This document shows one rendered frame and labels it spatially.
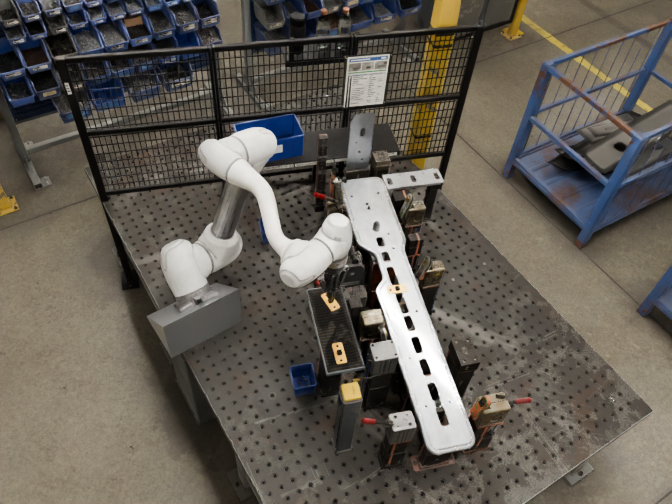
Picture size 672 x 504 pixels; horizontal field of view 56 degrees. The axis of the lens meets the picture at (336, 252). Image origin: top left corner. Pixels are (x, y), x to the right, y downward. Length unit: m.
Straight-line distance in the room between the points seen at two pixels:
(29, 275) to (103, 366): 0.82
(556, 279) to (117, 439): 2.74
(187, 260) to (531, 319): 1.59
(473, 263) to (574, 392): 0.77
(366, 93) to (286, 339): 1.26
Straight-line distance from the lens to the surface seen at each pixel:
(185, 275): 2.74
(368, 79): 3.18
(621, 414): 3.04
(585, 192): 4.65
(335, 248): 2.06
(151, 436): 3.50
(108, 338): 3.83
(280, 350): 2.84
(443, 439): 2.40
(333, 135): 3.27
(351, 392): 2.24
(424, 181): 3.14
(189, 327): 2.75
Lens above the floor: 3.16
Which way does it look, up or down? 51 degrees down
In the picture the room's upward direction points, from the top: 6 degrees clockwise
